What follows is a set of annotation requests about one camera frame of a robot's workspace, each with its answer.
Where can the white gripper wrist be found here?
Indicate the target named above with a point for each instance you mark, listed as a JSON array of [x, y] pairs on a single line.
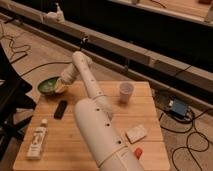
[[68, 76]]

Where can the green ceramic bowl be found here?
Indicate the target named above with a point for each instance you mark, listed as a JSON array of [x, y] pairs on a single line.
[[46, 87]]

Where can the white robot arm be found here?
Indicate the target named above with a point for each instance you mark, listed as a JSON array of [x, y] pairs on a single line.
[[93, 117]]

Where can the black rectangular remote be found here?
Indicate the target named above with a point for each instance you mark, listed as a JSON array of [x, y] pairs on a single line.
[[59, 112]]

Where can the black chair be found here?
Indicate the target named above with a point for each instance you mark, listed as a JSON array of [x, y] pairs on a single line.
[[13, 95]]

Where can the translucent plastic cup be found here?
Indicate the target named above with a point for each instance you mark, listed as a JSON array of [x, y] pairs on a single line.
[[126, 90]]

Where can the white tube with cap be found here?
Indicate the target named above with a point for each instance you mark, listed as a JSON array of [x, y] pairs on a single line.
[[36, 145]]

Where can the white rectangular sponge block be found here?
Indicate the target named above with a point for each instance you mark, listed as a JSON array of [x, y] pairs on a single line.
[[136, 133]]

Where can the orange red marker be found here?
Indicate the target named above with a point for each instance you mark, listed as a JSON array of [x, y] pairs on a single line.
[[138, 152]]

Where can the blue electronic box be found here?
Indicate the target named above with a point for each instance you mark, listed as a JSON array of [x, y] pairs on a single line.
[[178, 108]]

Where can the wooden rail beam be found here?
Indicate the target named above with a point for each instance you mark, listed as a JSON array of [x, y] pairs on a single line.
[[174, 53]]

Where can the white object on rail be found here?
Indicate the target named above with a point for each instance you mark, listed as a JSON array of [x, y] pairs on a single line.
[[58, 15]]

